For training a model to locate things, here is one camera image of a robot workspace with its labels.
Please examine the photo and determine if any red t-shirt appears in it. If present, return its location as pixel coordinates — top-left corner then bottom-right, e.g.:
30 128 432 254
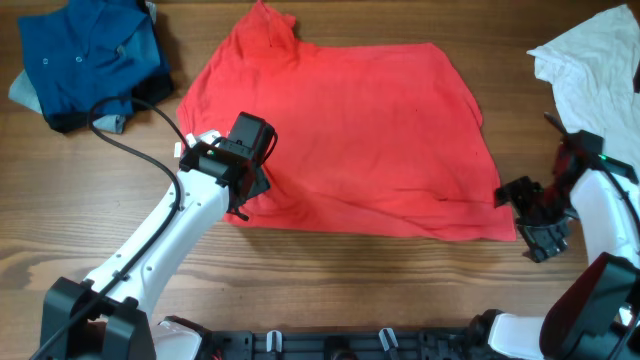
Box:
177 2 516 241

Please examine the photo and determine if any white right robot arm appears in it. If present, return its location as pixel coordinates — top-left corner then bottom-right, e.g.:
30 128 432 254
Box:
463 130 639 359

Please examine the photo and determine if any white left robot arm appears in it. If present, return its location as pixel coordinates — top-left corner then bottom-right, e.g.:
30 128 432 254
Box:
33 138 275 359

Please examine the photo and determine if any black folded garment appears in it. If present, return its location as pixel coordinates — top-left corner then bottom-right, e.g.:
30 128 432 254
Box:
43 74 174 134

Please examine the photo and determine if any white t-shirt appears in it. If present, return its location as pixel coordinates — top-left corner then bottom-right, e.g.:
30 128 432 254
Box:
527 5 639 169

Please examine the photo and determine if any blue folded shirt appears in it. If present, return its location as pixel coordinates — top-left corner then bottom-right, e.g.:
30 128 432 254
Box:
18 0 170 116

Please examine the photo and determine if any grey folded garment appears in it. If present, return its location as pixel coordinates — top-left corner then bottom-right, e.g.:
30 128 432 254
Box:
8 70 126 134

